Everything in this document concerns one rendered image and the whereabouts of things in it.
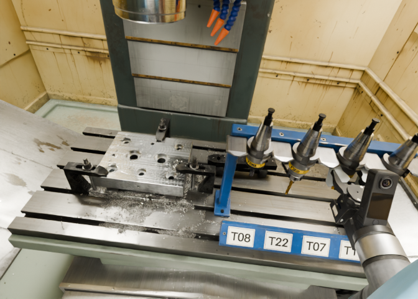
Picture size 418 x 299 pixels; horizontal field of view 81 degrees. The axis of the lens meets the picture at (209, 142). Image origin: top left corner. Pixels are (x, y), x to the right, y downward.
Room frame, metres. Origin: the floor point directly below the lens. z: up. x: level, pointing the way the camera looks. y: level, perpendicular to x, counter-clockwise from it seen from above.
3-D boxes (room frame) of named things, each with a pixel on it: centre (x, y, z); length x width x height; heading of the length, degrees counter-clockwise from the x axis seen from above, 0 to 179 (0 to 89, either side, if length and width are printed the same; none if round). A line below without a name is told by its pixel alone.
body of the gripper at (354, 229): (0.32, -0.34, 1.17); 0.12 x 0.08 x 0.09; 179
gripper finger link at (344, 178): (0.43, -0.31, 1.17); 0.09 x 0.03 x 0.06; 13
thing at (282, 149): (0.45, -0.18, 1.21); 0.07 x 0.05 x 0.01; 179
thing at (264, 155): (0.46, -0.12, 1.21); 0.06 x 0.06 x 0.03
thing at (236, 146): (0.46, -0.07, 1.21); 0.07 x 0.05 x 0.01; 179
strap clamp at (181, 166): (0.56, 0.03, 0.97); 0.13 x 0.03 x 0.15; 89
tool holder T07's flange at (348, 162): (0.45, -0.35, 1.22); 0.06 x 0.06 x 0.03
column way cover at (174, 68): (1.05, 0.16, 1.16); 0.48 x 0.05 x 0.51; 89
